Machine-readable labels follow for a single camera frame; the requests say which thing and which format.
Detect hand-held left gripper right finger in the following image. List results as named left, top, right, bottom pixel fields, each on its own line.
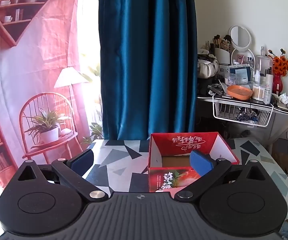
left=174, top=151, right=269, bottom=203

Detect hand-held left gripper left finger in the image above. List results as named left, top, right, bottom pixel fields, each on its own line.
left=17, top=149, right=108, bottom=203

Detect red strawberry print cardboard box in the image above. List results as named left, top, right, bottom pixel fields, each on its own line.
left=148, top=132, right=240, bottom=193

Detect geometric patterned tablecloth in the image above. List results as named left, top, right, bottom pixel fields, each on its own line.
left=80, top=137, right=288, bottom=217

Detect black vanity desk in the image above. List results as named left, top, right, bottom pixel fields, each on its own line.
left=196, top=94, right=288, bottom=155

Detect crumpled white tissue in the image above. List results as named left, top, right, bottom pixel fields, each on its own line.
left=275, top=93, right=288, bottom=105

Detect dark blue packets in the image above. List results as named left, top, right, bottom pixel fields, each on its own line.
left=235, top=107, right=259, bottom=123

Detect white spray bottle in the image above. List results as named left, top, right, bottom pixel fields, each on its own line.
left=263, top=74, right=273, bottom=105

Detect cotton swab box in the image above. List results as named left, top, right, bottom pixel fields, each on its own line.
left=252, top=84, right=265, bottom=101

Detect red vase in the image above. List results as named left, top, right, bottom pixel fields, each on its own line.
left=272, top=74, right=283, bottom=94

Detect orange bowl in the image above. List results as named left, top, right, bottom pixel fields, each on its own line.
left=226, top=84, right=253, bottom=99

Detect clear round jar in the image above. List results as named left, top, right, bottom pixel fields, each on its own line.
left=224, top=73, right=237, bottom=87

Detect orange flower bouquet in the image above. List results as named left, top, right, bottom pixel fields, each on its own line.
left=267, top=49, right=288, bottom=77

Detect clear acrylic organizer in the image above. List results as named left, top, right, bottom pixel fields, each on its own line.
left=255, top=55, right=274, bottom=83

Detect blue box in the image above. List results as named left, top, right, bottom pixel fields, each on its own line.
left=227, top=64, right=251, bottom=83

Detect white makeup brush holder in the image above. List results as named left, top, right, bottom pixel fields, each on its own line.
left=213, top=34, right=233, bottom=64

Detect dark blue curtain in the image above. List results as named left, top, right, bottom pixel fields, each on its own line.
left=98, top=0, right=199, bottom=140

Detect round white mirror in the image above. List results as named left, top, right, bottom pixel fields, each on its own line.
left=228, top=25, right=256, bottom=68

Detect white wire basket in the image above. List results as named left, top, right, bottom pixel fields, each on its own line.
left=212, top=96, right=274, bottom=127

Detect beige drawstring pouch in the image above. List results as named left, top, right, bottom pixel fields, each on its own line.
left=197, top=55, right=220, bottom=78

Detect pink printed wall cloth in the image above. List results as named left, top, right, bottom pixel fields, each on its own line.
left=0, top=0, right=104, bottom=190

